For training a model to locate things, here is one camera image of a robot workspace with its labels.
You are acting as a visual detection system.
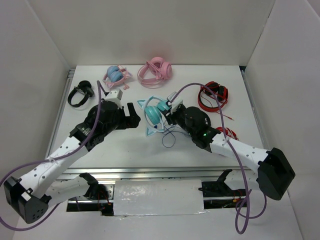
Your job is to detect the teal cat ear headphones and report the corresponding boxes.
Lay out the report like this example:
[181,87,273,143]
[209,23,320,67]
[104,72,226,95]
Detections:
[136,95,171,137]

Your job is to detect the red white headphones under arm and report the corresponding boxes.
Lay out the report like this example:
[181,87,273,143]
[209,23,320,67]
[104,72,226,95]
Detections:
[216,126,239,140]

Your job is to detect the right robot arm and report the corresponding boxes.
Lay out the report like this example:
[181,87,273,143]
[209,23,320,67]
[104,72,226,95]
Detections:
[161,104,296,201]

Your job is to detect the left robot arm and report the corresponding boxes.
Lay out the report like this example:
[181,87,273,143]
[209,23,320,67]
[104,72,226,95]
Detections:
[2,100,141,224]

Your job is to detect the red black headphones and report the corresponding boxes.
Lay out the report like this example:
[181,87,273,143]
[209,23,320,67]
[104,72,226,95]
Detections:
[197,81,229,114]

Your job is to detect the black headphones far left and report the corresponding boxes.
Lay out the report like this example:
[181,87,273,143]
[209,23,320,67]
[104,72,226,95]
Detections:
[67,80,95,108]

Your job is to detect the pink blue cat headphones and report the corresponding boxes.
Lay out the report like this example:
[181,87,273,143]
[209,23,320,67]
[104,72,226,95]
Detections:
[102,65,133,89]

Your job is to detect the pink over-ear headphones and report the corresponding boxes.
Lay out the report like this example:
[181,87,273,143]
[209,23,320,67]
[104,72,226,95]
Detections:
[137,56,173,88]

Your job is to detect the pink earbuds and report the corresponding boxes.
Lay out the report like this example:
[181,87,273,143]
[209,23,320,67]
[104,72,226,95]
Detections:
[123,83,130,90]

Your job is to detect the white foam cover panel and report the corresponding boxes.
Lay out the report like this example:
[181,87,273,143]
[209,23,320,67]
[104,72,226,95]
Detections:
[113,179,205,216]

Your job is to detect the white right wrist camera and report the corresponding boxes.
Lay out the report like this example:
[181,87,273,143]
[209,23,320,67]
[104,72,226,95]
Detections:
[167,91,183,113]

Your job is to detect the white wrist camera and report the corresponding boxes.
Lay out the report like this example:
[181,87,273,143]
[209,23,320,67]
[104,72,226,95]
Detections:
[167,91,183,113]
[104,89,123,108]

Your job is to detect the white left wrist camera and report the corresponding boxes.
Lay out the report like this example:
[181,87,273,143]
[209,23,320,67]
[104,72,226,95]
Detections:
[104,89,123,108]

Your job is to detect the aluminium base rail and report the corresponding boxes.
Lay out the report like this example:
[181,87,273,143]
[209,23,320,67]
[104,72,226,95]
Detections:
[41,163,278,177]

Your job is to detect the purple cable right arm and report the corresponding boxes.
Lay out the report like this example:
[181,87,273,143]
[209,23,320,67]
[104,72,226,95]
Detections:
[169,83,267,235]

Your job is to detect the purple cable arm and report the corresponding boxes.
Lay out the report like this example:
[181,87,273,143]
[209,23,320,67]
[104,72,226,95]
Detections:
[169,83,267,235]
[0,80,111,231]

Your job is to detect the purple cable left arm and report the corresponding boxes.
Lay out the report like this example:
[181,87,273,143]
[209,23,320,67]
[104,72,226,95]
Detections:
[0,80,111,231]

